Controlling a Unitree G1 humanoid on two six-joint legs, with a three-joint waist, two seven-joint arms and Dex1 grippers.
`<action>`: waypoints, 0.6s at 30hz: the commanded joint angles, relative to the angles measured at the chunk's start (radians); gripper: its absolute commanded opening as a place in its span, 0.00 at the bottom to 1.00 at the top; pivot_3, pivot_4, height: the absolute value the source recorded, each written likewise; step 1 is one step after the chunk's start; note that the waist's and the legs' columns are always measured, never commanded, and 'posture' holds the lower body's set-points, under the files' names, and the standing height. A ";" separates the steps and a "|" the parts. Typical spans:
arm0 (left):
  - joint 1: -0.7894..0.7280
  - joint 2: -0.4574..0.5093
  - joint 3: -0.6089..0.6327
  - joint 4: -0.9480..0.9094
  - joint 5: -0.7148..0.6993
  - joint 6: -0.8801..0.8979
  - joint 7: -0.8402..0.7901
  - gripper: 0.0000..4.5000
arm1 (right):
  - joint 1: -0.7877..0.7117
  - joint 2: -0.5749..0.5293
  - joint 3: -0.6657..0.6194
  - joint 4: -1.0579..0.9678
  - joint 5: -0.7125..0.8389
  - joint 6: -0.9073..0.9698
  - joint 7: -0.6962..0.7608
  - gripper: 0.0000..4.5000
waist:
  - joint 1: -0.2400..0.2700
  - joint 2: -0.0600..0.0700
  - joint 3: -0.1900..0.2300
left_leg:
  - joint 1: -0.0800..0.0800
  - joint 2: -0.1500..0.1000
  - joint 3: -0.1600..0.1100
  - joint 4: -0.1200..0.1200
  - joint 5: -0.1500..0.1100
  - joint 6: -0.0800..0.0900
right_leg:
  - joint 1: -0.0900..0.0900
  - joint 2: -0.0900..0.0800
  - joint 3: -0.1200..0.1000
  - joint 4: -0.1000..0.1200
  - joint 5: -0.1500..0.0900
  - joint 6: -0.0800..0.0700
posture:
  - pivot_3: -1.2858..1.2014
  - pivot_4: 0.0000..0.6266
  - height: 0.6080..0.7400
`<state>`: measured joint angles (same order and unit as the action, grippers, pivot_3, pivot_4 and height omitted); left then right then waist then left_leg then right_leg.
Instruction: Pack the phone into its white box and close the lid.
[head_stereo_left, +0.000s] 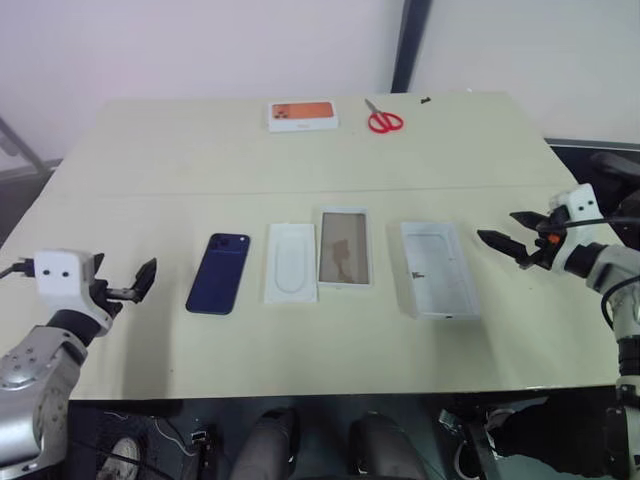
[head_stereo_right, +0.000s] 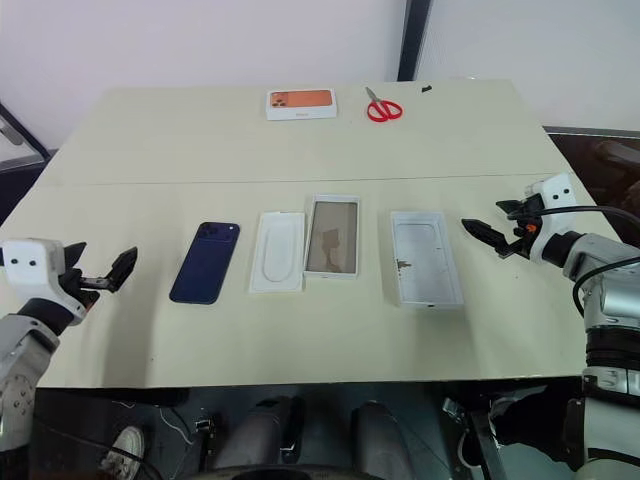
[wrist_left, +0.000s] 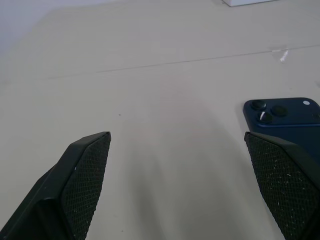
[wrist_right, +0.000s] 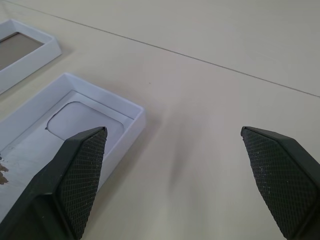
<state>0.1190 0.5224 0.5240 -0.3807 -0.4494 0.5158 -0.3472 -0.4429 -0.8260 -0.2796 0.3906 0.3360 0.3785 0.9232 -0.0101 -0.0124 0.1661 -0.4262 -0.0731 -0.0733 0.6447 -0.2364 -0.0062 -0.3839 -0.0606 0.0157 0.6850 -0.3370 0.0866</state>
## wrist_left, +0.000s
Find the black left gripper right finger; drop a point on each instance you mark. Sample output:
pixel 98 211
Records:
pixel 282 180

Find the white box lid orange print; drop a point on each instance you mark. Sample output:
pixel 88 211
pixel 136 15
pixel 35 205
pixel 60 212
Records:
pixel 262 2

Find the dark blue smartphone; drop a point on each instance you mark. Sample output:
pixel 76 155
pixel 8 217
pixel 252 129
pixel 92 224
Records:
pixel 290 126

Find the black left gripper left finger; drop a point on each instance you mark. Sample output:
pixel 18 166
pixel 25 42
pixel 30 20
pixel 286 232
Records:
pixel 62 185

